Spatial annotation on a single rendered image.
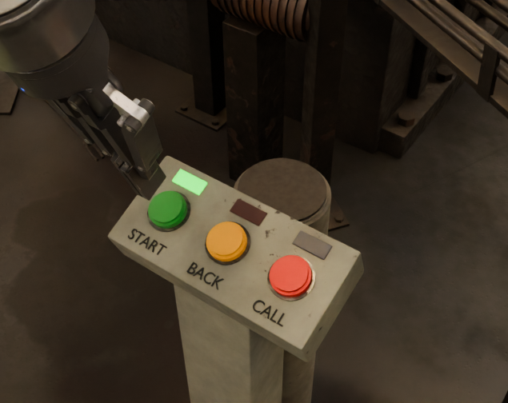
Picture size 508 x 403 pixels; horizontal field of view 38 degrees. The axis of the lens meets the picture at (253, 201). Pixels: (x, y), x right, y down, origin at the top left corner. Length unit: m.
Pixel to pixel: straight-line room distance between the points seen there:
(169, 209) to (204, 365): 0.21
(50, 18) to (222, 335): 0.42
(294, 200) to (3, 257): 0.84
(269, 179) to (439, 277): 0.67
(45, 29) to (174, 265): 0.33
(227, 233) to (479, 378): 0.77
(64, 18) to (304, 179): 0.49
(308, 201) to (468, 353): 0.62
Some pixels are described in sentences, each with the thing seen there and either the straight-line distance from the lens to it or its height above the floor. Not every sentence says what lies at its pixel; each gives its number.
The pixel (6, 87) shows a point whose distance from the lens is 1.98.
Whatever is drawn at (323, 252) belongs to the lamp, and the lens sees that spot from 0.70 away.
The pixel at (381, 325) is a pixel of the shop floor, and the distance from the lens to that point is 1.41.
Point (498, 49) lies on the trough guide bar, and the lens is 0.78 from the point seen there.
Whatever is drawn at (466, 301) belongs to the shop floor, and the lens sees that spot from 1.47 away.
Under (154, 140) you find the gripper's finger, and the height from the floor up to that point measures 0.75.
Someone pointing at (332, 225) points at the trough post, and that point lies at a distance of 1.54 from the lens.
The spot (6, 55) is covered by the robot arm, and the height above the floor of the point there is 0.88.
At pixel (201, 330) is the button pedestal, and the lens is 0.81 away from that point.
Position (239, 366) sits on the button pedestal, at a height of 0.45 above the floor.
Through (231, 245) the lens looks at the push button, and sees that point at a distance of 0.71.
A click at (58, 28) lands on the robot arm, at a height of 0.90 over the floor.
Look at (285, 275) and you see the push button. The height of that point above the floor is 0.61.
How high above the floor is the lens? 1.15
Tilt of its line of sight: 47 degrees down
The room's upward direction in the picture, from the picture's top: 1 degrees counter-clockwise
